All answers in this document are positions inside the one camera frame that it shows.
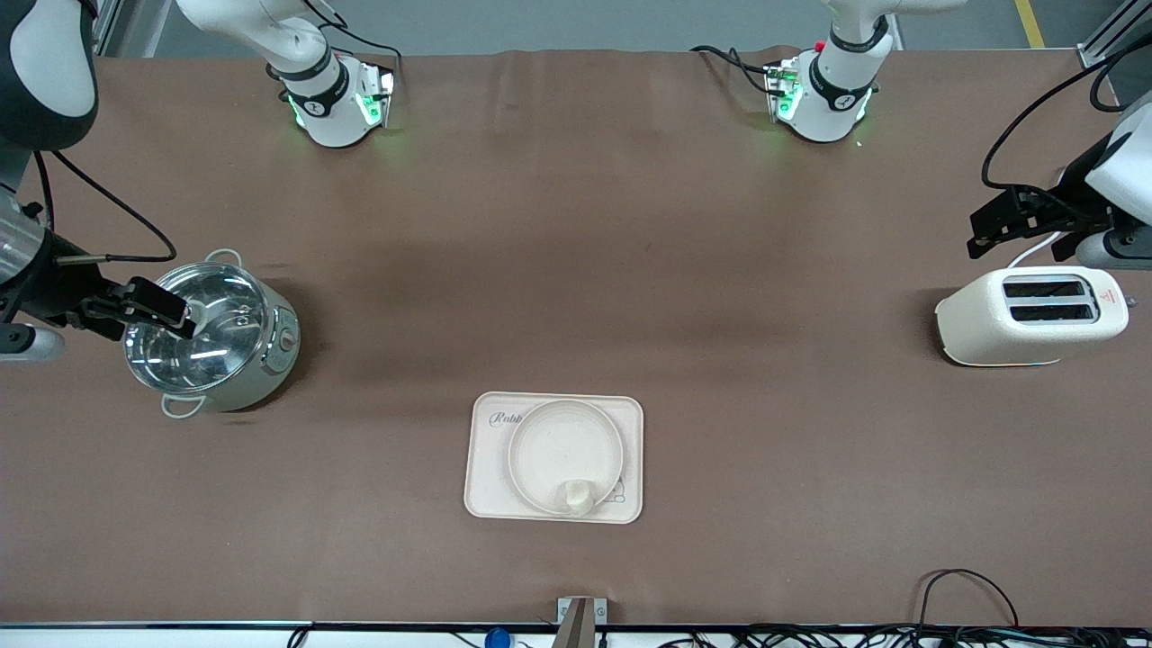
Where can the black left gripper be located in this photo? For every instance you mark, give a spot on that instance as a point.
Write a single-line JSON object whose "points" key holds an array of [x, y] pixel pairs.
{"points": [[1074, 202]]}

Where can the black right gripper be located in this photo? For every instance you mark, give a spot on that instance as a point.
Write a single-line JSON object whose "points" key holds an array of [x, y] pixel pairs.
{"points": [[56, 290]]}

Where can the round cream plate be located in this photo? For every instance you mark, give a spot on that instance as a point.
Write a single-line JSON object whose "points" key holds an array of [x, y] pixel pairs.
{"points": [[562, 441]]}

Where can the white steamed bun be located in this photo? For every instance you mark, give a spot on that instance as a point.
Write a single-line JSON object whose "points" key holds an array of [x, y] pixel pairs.
{"points": [[577, 498]]}

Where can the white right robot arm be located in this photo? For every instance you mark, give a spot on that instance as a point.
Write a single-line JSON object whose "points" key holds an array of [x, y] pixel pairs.
{"points": [[315, 99]]}

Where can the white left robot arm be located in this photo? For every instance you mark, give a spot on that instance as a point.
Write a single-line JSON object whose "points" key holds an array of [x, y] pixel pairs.
{"points": [[837, 90]]}

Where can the cream rabbit print tray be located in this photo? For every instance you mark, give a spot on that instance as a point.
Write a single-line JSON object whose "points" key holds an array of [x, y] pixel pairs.
{"points": [[481, 486]]}

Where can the glass pot lid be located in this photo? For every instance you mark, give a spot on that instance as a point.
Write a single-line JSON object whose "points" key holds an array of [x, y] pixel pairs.
{"points": [[225, 360]]}

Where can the cream two-slot toaster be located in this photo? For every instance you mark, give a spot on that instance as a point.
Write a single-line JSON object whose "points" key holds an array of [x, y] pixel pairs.
{"points": [[1017, 337]]}

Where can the brown table cover mat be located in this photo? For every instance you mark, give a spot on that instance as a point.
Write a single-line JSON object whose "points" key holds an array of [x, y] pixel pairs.
{"points": [[720, 270]]}

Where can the blue round object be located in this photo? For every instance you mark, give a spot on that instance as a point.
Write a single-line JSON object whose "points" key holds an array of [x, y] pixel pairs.
{"points": [[497, 639]]}

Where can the aluminium frame profile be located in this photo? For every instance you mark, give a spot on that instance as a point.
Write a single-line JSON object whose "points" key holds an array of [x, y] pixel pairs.
{"points": [[108, 22], [1105, 40]]}

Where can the grey metal table bracket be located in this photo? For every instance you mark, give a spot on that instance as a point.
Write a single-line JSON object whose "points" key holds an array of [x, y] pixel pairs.
{"points": [[580, 621]]}

